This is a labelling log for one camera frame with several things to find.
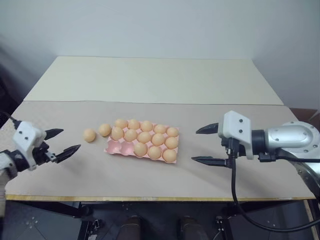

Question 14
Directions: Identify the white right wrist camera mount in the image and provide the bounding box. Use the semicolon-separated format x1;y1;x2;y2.
217;110;255;161

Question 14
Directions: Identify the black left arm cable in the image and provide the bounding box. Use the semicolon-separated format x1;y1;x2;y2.
0;111;23;130

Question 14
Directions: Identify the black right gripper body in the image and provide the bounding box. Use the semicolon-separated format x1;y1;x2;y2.
219;136;248;169

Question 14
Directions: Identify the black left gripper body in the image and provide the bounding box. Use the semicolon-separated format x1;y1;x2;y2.
31;140;58;166

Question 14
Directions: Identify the black metal table frame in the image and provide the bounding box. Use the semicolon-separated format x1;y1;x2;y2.
4;199;309;240

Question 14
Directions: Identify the brown egg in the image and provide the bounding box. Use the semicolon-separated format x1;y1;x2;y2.
98;123;112;138
114;118;129;130
164;136;179;149
127;118;141;131
140;120;154;133
153;124;167;135
151;133;166;147
123;128;138;143
166;126;180;138
162;149;178;164
133;142;149;158
147;146;163;161
110;126;125;141
83;128;97;144
137;131;153;145

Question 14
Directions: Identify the pink egg tray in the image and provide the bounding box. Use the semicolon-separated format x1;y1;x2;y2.
103;121;181;166

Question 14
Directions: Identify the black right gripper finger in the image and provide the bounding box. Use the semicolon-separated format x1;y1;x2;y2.
190;155;230;168
195;121;221;136

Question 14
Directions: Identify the long black right arm cable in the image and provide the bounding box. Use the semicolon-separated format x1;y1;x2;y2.
226;138;320;230

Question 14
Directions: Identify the short black right wrist cable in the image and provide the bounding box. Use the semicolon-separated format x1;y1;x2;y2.
258;148;320;164

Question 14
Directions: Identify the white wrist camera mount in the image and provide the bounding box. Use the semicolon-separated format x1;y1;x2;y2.
217;110;255;161
12;120;47;172

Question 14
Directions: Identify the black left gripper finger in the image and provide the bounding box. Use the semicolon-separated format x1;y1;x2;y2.
44;128;64;141
54;144;82;165

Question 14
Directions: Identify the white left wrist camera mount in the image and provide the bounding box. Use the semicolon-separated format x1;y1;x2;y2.
12;120;47;172

